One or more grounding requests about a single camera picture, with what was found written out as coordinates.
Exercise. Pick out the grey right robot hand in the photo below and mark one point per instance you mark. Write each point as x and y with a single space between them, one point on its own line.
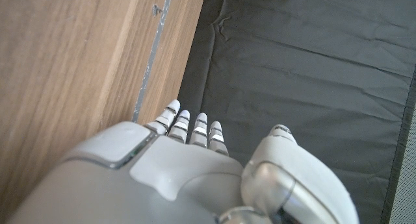
182 185

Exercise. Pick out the grey tape outline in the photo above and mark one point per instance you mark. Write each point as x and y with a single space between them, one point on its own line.
152 52

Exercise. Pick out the black backdrop curtain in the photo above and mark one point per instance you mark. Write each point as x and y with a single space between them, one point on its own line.
292 71

